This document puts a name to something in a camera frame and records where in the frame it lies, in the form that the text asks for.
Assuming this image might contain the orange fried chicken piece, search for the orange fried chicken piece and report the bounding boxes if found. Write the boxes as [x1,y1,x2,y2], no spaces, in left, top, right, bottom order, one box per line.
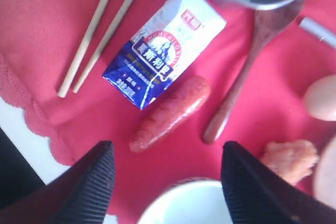
[260,140,319,186]

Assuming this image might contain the red scalloped table cloth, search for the red scalloped table cloth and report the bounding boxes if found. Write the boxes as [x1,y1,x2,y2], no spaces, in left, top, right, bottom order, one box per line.
[1,0,335,223]

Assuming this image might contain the brown wooden plate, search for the brown wooden plate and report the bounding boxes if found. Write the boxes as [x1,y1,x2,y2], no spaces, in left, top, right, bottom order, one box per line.
[313,136,335,209]

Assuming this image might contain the dark wooden spoon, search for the dark wooden spoon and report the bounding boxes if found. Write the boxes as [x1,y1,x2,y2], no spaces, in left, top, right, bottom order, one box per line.
[202,0,305,145]

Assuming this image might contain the blue white milk carton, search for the blue white milk carton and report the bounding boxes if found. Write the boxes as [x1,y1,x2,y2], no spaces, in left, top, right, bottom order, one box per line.
[102,0,226,110]

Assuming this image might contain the red sausage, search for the red sausage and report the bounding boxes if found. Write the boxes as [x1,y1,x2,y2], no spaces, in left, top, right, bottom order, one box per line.
[129,76,211,152]

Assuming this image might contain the silver table knife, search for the silver table knife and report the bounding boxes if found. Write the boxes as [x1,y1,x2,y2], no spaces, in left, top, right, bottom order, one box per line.
[299,17,336,49]

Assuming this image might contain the brown egg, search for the brown egg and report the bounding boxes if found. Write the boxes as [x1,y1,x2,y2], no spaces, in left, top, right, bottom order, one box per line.
[304,75,335,121]

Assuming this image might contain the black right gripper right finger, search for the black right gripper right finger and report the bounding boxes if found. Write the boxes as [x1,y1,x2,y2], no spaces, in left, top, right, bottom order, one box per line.
[221,141,330,223]

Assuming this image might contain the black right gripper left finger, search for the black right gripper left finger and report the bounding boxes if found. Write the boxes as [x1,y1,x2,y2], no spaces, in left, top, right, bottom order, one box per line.
[1,141,115,223]

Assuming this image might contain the pale blue ceramic bowl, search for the pale blue ceramic bowl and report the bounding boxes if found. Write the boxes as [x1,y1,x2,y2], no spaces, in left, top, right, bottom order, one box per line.
[138,177,233,223]

